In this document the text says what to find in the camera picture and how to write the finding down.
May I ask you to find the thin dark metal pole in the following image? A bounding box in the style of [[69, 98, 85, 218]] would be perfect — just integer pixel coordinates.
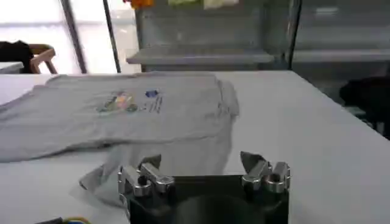
[[102, 0, 122, 74]]

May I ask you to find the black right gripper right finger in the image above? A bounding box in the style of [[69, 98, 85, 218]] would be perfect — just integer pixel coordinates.
[[239, 151, 291, 194]]

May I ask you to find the wooden chair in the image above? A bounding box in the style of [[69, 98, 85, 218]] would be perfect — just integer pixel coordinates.
[[28, 44, 59, 74]]

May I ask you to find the grey metal shelf rack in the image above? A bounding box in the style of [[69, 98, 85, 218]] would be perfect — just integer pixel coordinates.
[[126, 0, 390, 80]]

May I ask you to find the yellow cable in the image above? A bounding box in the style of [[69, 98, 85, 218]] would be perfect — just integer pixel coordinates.
[[62, 216, 92, 224]]

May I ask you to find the orange cloth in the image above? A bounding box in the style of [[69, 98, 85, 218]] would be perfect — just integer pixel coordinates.
[[122, 0, 155, 9]]

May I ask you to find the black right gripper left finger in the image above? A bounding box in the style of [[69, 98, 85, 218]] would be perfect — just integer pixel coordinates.
[[117, 153, 176, 198]]

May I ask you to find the grey printed T-shirt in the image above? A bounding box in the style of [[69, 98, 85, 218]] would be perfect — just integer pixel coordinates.
[[0, 71, 240, 208]]

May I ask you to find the thick dark metal pole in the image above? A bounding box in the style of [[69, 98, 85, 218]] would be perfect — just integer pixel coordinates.
[[59, 0, 88, 74]]

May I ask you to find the small white side table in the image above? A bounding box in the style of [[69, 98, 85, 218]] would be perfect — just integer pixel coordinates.
[[0, 61, 25, 75]]

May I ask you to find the white cloth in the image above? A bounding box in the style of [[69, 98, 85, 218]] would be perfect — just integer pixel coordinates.
[[203, 0, 240, 10]]

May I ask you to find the black bulky object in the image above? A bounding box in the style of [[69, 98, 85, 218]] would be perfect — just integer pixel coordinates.
[[339, 75, 390, 139]]

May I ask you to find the light green cloth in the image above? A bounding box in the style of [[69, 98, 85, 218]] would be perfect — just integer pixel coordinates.
[[167, 0, 202, 6]]

